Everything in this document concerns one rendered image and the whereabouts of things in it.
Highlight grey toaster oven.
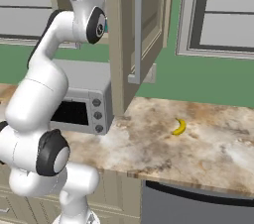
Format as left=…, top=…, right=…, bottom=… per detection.
left=49, top=58, right=115, bottom=136

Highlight beige base cabinets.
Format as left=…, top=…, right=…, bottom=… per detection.
left=0, top=165, right=143, bottom=224

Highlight grey framed window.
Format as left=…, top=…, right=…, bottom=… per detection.
left=0, top=0, right=81, bottom=50
left=175, top=0, right=254, bottom=60

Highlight grey cabinet door handle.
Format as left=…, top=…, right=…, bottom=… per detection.
left=126, top=0, right=144, bottom=85

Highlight yellow banana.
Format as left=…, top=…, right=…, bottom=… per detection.
left=172, top=117, right=188, bottom=137

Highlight beige cabinet door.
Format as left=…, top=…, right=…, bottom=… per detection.
left=104, top=0, right=175, bottom=117

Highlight grey wall outlet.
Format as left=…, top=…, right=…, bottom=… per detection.
left=142, top=62, right=158, bottom=84

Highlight grey dishwasher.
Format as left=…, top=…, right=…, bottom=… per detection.
left=141, top=179, right=254, bottom=224

